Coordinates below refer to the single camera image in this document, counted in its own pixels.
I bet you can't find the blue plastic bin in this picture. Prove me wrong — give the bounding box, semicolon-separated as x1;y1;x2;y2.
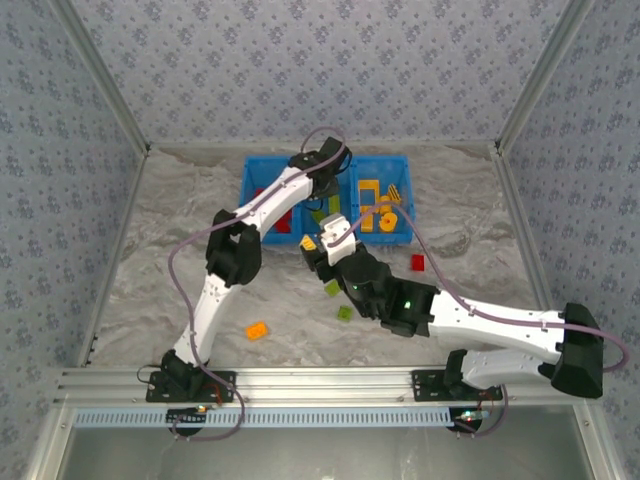
295;154;357;245
238;154;301;246
349;154;416;246

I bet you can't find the small controller board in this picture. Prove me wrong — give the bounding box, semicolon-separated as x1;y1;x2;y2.
452;407;486;431
166;407;209;426

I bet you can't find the grey metal lower panel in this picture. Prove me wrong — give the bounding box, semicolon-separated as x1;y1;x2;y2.
54;424;596;480

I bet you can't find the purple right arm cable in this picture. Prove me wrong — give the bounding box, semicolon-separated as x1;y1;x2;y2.
329;201;631;439

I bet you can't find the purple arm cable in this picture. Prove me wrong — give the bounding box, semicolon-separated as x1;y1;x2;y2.
329;201;631;439
167;125;350;444

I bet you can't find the aluminium back rail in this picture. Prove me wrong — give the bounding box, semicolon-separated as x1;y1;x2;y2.
147;141;499;151

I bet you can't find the wide aluminium front rail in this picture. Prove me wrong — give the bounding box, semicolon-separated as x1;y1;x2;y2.
53;365;600;405

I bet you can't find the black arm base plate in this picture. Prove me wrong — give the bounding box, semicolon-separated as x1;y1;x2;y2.
411;369;504;404
145;369;237;404

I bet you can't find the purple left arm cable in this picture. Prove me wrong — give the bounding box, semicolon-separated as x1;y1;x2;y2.
167;125;350;444

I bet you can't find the white slotted cable duct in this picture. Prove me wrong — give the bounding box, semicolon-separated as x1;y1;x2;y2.
73;407;457;429

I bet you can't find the aluminium side rail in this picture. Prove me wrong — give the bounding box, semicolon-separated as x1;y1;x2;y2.
492;144;574;366
77;147;151;369

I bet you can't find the aluminium frame post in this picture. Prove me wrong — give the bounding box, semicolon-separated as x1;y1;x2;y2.
48;0;152;156
572;403;624;480
493;0;597;154
22;403;76;480

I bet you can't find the aluminium lower frame post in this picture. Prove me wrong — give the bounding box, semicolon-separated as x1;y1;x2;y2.
22;403;76;480
572;403;624;480

